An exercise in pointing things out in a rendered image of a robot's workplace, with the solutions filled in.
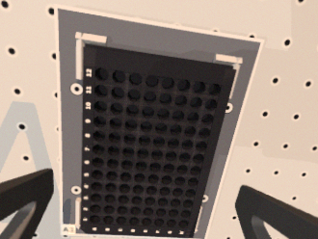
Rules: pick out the black well plate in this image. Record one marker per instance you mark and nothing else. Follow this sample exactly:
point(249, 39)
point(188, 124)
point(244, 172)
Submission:
point(148, 140)

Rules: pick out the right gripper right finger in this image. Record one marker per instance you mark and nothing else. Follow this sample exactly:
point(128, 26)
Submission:
point(253, 208)

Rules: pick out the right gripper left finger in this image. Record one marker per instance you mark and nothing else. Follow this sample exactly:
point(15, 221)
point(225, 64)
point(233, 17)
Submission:
point(30, 195)

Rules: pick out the grey rectangular base plate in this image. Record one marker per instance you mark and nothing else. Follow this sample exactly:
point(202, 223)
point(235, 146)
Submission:
point(276, 146)

